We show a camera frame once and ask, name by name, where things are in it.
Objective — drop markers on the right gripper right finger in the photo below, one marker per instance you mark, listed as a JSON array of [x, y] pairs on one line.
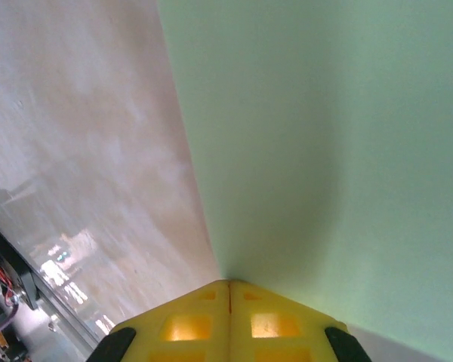
[[275, 332]]

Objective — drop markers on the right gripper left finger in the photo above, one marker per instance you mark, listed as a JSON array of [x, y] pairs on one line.
[[181, 332]]

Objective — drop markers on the green paper sheet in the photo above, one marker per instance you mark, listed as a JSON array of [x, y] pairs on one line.
[[324, 151]]

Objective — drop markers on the wide aluminium mounting rail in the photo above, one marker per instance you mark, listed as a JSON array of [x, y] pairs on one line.
[[68, 324]]

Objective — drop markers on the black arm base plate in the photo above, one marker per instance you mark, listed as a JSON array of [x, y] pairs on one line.
[[7, 256]]

